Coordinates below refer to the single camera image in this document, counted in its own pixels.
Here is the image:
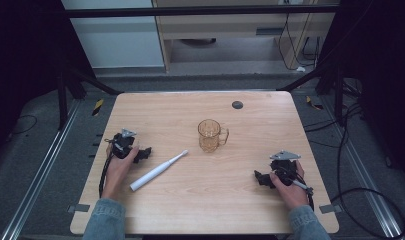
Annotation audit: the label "person's left hand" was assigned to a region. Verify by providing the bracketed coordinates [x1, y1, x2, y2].
[101, 145, 140, 201]

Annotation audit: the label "white electric toothbrush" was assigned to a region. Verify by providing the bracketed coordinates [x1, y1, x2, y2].
[129, 149, 190, 193]

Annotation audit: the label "aluminium floor rail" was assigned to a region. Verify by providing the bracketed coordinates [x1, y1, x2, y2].
[1, 99, 82, 240]
[319, 95, 405, 240]

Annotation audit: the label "black hanging desk cables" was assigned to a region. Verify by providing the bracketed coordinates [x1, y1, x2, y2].
[277, 12, 321, 72]

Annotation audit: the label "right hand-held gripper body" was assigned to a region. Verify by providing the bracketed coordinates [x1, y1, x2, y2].
[269, 150, 302, 187]

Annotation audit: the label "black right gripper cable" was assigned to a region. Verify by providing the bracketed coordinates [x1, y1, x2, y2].
[291, 179, 316, 212]

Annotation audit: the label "person's right hand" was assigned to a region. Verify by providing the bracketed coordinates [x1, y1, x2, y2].
[268, 160, 310, 211]

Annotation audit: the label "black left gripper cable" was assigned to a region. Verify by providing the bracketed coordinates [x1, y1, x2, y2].
[98, 137, 116, 198]

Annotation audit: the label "yellow black tape strip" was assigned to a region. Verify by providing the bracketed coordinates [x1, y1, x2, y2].
[91, 98, 105, 117]
[305, 95, 324, 111]

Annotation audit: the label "thin black floor cable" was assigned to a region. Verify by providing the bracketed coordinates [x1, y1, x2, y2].
[9, 114, 38, 136]

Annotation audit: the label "dark curtain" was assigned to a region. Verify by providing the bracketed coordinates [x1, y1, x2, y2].
[0, 0, 95, 164]
[318, 0, 405, 186]

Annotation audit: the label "grey metal table bracket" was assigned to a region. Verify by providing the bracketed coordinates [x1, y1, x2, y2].
[318, 203, 343, 215]
[67, 203, 91, 214]

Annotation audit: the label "black horizontal frame bar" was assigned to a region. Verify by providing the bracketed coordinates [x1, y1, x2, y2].
[64, 4, 340, 19]

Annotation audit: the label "black looped floor cable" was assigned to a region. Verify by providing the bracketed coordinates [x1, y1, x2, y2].
[303, 101, 405, 240]

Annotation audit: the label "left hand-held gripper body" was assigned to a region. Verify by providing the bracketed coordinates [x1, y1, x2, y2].
[109, 128, 138, 160]

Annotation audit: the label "black metal stand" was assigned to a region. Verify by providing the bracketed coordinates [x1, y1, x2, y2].
[277, 61, 346, 127]
[55, 64, 124, 132]

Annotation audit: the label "light wooden desk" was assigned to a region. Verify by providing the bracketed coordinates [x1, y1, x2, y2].
[151, 0, 336, 73]

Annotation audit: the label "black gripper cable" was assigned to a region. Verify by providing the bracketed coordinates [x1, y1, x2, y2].
[291, 179, 316, 212]
[98, 137, 116, 198]

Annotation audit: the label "amber glass cup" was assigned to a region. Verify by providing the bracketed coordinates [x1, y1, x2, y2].
[197, 118, 230, 154]

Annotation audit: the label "white cabinet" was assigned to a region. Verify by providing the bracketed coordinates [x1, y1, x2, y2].
[61, 0, 166, 70]

